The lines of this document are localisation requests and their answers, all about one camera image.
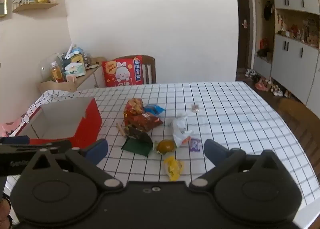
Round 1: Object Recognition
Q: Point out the checkered tablecloth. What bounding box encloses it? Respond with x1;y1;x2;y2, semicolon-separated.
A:
5;81;314;217

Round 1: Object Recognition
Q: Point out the small purple packet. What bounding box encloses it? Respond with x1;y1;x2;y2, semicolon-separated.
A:
189;138;201;152

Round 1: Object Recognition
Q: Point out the wooden chair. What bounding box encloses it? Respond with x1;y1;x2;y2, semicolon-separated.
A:
110;55;157;85

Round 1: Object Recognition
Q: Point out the yellow snack packet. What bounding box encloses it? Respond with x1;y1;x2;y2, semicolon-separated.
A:
164;156;184;182

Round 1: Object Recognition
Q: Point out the dark wooden door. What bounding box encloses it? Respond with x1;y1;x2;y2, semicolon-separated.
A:
234;0;256;82

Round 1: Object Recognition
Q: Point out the wooden wall shelf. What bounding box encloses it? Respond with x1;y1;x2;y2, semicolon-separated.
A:
12;0;60;14

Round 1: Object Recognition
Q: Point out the red-brown foil snack bag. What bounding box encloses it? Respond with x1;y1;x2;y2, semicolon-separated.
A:
129;112;163;132

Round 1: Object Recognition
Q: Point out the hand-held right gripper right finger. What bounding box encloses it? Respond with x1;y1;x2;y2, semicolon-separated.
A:
189;139;292;191

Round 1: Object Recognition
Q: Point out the white snack packet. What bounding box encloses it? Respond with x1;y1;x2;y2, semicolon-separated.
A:
171;115;194;147

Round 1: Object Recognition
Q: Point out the grey wall cabinet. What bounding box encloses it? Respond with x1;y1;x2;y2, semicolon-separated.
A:
251;0;320;106

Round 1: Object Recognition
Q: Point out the blue snack packet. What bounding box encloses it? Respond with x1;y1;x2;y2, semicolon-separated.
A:
144;104;166;116

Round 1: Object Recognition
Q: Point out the dark green snack packet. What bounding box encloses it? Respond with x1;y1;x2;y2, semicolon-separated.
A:
121;127;153;157

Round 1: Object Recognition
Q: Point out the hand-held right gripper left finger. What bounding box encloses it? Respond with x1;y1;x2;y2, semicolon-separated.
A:
22;139;124;191

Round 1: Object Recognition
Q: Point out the red rabbit cushion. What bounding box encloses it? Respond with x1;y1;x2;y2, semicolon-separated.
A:
102;55;145;88

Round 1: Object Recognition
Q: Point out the white tissue pack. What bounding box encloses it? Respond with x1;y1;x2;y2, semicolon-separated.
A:
64;62;86;77

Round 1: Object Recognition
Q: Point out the orange drink bottle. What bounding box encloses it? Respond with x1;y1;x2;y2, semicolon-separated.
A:
51;61;66;82

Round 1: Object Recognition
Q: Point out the yellow green storage box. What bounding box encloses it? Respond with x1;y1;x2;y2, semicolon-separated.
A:
62;53;84;69

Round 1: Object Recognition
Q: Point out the wooden side shelf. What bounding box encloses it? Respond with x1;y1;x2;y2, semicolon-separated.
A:
39;57;107;93

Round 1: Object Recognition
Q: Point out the beige snack stick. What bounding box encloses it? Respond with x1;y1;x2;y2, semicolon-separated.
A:
116;123;128;138

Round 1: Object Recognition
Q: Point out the row of shoes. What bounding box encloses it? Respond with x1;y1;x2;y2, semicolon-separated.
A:
244;67;293;98

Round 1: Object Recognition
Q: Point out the clear glass dome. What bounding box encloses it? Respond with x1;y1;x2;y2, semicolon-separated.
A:
40;53;66;83

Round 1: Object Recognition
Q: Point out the red cardboard box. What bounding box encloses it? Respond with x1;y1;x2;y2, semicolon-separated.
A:
15;97;102;150

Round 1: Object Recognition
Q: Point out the round wrapped yellow pastry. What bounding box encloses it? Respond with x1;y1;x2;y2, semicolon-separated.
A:
153;139;176;156

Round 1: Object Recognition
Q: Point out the golden chips bag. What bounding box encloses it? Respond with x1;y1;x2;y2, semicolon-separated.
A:
124;98;145;126

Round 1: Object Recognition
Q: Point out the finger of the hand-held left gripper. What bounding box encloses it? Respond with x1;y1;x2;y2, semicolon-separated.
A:
0;140;73;156
0;136;30;145

